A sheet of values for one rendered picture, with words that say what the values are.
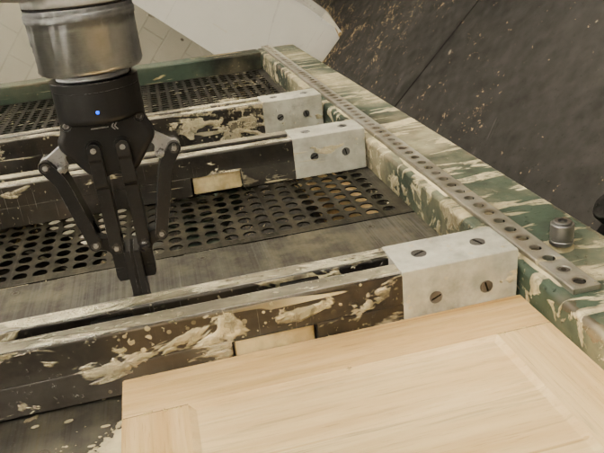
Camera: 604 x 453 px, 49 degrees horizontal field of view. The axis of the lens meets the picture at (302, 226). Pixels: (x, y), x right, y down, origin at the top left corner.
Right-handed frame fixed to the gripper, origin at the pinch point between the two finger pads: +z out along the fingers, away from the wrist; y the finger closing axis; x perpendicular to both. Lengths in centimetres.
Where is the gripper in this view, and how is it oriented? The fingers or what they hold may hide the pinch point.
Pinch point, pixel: (137, 276)
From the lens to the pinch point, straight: 67.9
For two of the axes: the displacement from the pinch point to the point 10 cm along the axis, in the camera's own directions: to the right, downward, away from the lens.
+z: 0.9, 9.0, 4.2
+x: 2.3, 3.9, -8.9
